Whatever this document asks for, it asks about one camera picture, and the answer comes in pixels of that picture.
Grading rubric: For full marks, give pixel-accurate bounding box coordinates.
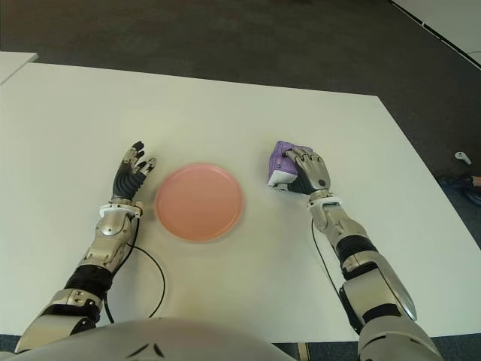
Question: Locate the pink round plate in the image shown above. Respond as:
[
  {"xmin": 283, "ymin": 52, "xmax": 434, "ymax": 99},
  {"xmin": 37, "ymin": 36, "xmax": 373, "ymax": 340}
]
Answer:
[{"xmin": 156, "ymin": 162, "xmax": 247, "ymax": 244}]

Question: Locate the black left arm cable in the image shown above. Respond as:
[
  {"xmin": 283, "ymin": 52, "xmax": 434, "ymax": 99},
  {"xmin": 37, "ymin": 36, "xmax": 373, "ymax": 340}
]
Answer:
[{"xmin": 104, "ymin": 242, "xmax": 166, "ymax": 324}]

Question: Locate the white table with dark edge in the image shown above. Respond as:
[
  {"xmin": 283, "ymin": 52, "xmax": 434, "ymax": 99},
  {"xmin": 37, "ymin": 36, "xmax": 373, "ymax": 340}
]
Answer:
[{"xmin": 389, "ymin": 0, "xmax": 481, "ymax": 68}]

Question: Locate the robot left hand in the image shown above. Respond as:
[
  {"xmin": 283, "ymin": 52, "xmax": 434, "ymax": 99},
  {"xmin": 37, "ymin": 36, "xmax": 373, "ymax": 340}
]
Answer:
[{"xmin": 111, "ymin": 141, "xmax": 158, "ymax": 200}]

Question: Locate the purple tissue paper pack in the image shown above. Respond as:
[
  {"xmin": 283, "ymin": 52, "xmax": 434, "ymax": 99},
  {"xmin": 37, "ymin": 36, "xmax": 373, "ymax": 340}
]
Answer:
[{"xmin": 265, "ymin": 141, "xmax": 313, "ymax": 188}]

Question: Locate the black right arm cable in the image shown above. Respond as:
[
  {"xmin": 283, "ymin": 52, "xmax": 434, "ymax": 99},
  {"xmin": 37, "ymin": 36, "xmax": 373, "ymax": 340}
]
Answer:
[{"xmin": 310, "ymin": 221, "xmax": 362, "ymax": 334}]

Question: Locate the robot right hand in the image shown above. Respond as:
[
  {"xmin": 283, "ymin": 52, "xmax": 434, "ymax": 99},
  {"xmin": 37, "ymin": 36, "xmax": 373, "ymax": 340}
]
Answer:
[{"xmin": 276, "ymin": 146, "xmax": 334, "ymax": 196}]

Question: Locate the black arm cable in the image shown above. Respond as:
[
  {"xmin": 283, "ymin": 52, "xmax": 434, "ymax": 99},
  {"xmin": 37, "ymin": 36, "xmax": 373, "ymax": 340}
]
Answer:
[
  {"xmin": 310, "ymin": 221, "xmax": 362, "ymax": 334},
  {"xmin": 104, "ymin": 242, "xmax": 166, "ymax": 324}
]

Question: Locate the white neighbouring table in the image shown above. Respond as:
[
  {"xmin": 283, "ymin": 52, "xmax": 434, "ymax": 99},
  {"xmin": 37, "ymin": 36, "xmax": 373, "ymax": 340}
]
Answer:
[{"xmin": 0, "ymin": 51, "xmax": 38, "ymax": 86}]

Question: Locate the silver robot torso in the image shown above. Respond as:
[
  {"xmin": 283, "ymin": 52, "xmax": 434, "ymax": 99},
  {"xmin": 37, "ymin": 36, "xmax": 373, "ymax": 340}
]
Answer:
[{"xmin": 0, "ymin": 317, "xmax": 298, "ymax": 361}]

